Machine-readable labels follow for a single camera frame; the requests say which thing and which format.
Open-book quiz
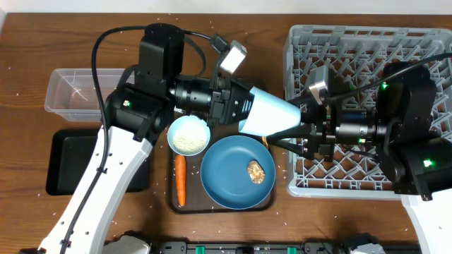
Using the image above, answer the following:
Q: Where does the brown food piece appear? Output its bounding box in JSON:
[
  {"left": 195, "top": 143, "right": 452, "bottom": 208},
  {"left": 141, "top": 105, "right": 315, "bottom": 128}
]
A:
[{"left": 247, "top": 160, "right": 266, "bottom": 184}]

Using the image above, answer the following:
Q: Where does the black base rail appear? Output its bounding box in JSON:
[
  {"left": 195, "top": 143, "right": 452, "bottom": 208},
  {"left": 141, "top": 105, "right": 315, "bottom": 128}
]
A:
[{"left": 105, "top": 240, "right": 423, "bottom": 254}]

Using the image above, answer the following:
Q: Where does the light blue rice bowl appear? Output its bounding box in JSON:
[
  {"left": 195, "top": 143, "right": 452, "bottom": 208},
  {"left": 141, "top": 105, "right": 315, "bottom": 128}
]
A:
[{"left": 167, "top": 116, "right": 210, "bottom": 156}]

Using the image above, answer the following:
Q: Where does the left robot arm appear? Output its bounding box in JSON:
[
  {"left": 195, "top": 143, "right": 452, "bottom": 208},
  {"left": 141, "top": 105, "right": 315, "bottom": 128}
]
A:
[{"left": 35, "top": 23, "right": 254, "bottom": 253}]

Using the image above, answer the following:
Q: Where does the clear plastic waste bin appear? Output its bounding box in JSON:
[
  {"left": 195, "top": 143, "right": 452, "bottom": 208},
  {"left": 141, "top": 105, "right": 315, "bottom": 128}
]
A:
[{"left": 44, "top": 68, "right": 135, "bottom": 123}]

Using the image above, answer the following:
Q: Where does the light blue plastic cup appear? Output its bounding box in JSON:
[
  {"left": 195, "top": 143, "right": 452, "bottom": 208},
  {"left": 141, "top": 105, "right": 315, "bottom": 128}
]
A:
[{"left": 238, "top": 87, "right": 301, "bottom": 137}]

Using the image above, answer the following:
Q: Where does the dark blue plate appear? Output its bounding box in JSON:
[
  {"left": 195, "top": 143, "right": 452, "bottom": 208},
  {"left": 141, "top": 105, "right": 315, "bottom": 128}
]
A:
[{"left": 201, "top": 135, "right": 276, "bottom": 210}]

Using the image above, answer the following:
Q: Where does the brown serving tray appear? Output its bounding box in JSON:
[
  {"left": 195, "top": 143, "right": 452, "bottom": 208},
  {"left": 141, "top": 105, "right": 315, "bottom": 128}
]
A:
[{"left": 167, "top": 124, "right": 274, "bottom": 214}]

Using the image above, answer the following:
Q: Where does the grey dishwasher rack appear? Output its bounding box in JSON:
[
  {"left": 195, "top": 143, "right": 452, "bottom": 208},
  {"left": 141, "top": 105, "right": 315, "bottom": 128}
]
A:
[{"left": 283, "top": 25, "right": 451, "bottom": 200}]

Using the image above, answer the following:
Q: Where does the black rectangular tray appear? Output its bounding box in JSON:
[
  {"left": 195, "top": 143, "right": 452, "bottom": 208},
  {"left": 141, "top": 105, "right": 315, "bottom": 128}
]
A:
[{"left": 45, "top": 128, "right": 151, "bottom": 196}]

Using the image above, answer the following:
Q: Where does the orange carrot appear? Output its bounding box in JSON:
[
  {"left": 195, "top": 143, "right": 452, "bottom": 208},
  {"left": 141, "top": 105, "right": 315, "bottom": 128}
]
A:
[{"left": 175, "top": 155, "right": 186, "bottom": 207}]

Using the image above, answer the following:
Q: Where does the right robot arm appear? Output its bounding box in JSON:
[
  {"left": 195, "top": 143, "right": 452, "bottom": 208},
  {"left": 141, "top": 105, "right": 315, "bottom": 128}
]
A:
[{"left": 267, "top": 61, "right": 451, "bottom": 253}]

